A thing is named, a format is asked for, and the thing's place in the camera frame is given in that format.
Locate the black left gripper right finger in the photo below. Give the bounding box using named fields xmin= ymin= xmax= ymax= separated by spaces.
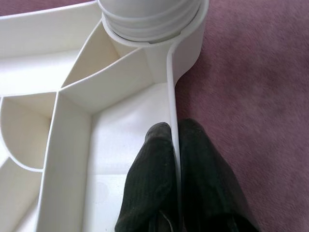
xmin=178 ymin=118 xmax=260 ymax=232

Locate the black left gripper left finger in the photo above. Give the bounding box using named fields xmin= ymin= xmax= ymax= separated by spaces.
xmin=115 ymin=122 xmax=181 ymax=232

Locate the white plastic table top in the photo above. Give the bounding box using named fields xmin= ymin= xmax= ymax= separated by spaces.
xmin=0 ymin=0 xmax=210 ymax=232

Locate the white plastic table leg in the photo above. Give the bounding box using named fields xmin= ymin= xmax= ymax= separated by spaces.
xmin=96 ymin=0 xmax=202 ymax=45

